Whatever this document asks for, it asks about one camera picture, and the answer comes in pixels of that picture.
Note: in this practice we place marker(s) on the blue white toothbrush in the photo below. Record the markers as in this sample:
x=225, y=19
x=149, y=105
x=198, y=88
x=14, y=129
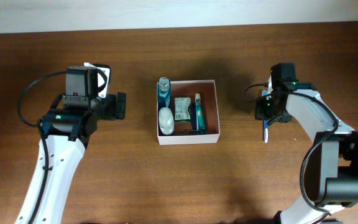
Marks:
x=265, y=129

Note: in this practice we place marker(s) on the green white soap packet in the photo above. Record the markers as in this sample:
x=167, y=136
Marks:
x=182, y=109

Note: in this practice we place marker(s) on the blue razor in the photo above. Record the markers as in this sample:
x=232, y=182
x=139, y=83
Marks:
x=194, y=130

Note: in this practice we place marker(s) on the clear gel bottle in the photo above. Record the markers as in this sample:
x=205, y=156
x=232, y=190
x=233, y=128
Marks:
x=166, y=121

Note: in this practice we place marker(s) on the green white toothpaste tube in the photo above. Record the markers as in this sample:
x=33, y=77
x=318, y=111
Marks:
x=201, y=127

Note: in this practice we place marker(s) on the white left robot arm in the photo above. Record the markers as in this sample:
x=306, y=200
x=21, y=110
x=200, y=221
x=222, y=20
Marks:
x=65, y=132

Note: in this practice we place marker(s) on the pink open box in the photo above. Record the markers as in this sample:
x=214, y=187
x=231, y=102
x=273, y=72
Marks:
x=189, y=88

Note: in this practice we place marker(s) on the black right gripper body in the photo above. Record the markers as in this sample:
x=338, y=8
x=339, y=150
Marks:
x=268, y=110

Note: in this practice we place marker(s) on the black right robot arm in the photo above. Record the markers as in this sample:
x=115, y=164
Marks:
x=329, y=170

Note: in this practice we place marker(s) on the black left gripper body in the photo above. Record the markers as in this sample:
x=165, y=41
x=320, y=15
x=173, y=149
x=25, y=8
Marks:
x=111, y=107

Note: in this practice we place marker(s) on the blue mouthwash bottle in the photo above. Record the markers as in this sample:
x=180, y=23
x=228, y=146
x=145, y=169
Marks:
x=164, y=93

